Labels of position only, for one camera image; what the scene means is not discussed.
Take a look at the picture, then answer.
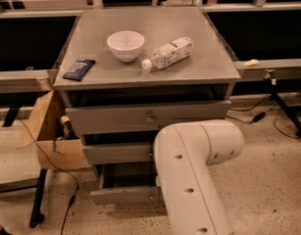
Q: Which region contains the grey bottom drawer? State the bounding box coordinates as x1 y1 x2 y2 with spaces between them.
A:
90 162 162 205

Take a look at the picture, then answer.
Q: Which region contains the grey drawer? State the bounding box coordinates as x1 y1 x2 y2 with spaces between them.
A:
67 100 230 135
90 162 162 205
83 142 153 165

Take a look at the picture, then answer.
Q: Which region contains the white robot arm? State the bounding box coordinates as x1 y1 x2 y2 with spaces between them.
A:
154 119 244 235

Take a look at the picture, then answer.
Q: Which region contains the grey top drawer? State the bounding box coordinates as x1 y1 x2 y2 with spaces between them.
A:
67 100 230 135

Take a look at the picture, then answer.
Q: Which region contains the grey drawer cabinet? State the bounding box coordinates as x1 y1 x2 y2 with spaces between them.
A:
53 6 241 184

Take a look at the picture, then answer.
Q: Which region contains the grey middle drawer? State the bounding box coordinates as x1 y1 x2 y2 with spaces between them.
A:
83 142 153 165

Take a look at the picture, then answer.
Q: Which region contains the clear plastic bottle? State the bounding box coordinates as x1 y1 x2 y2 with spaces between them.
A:
141 37 193 71

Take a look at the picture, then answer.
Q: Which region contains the white ceramic bowl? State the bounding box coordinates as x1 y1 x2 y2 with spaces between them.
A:
107 30 145 62

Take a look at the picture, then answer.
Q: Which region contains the dark blue snack packet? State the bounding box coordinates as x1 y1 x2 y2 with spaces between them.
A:
63 59 95 81

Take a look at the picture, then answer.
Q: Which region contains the brown cardboard box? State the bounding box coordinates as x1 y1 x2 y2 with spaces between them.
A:
16 90 85 170

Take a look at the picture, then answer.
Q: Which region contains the black power adapter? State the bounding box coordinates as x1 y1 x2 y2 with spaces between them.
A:
251 112 266 123

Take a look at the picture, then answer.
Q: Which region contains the small yellow foam piece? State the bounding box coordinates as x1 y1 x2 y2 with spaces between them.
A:
243 59 259 67

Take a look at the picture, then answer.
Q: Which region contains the black stand leg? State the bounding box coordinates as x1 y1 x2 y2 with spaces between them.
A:
270 78 301 137

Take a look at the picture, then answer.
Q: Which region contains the black table leg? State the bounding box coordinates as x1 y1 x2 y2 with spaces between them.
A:
29 169 47 228

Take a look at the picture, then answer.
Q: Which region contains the black floor cable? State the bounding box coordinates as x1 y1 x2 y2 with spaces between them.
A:
19 117 80 235

